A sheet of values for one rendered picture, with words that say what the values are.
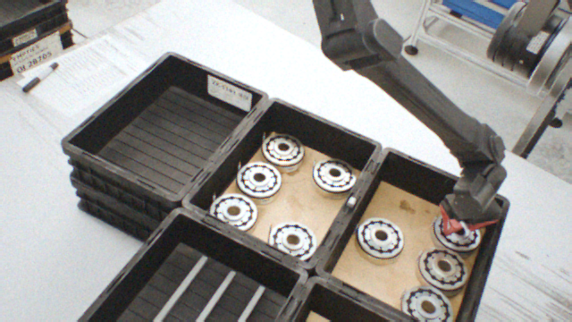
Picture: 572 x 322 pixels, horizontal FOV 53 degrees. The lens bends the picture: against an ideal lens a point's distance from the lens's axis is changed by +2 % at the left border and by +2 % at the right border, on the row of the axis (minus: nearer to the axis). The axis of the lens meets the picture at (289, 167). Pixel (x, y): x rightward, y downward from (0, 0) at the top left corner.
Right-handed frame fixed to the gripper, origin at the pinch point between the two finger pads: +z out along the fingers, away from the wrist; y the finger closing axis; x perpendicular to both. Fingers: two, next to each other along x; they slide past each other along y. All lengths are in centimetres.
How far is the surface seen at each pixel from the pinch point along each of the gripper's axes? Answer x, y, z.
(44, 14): 137, -88, 29
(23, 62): 129, -98, 43
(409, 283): -8.1, -14.6, 4.1
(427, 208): 9.3, -1.9, 3.9
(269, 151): 30.9, -35.0, 0.6
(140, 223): 22, -67, 9
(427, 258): -4.8, -9.7, 1.1
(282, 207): 16.2, -35.5, 3.7
